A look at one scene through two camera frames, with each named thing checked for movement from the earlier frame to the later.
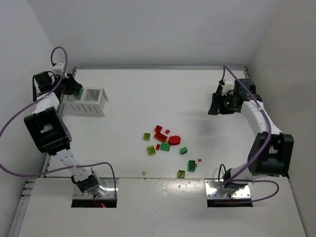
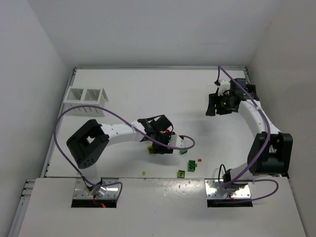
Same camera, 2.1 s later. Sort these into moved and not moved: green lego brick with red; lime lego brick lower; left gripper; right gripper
Moved: left gripper
Not moved: green lego brick with red; right gripper; lime lego brick lower
